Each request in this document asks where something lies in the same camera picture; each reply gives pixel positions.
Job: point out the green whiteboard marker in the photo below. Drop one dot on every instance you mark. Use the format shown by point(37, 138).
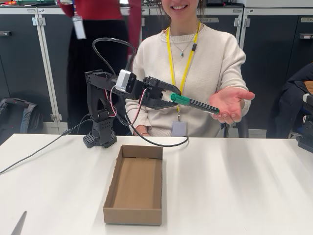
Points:
point(193, 101)

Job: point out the person's right forearm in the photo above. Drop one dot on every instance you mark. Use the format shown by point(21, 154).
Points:
point(144, 120)

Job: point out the person in white sweater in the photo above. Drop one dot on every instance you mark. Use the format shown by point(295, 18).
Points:
point(207, 61)

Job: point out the person in red sweater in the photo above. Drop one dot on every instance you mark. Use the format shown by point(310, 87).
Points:
point(97, 9)

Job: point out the person's left hand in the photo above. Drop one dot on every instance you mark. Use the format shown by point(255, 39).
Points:
point(230, 102)

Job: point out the clear badge holder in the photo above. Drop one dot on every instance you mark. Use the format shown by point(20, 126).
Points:
point(179, 128)

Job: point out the grey TEAM 5 label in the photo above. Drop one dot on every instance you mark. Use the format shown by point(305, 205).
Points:
point(210, 20)

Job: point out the black office chair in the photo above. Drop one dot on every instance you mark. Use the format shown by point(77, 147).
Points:
point(242, 128)

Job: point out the black device with red mark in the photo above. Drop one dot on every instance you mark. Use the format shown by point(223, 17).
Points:
point(215, 3)

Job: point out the white badge card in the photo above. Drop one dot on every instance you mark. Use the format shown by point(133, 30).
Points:
point(79, 28)

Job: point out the brown cardboard box tray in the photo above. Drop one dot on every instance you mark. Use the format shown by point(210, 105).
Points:
point(127, 215)

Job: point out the dark jacket with orange lining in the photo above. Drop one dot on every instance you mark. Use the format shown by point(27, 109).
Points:
point(291, 102)

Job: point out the grey backpack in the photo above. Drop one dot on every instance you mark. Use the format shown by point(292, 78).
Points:
point(22, 117)

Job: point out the green flat box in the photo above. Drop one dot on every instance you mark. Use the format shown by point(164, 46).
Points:
point(36, 2)

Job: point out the black robot device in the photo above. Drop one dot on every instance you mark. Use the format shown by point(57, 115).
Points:
point(306, 144)

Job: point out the white gripper camera box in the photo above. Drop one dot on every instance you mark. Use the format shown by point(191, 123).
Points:
point(122, 79)

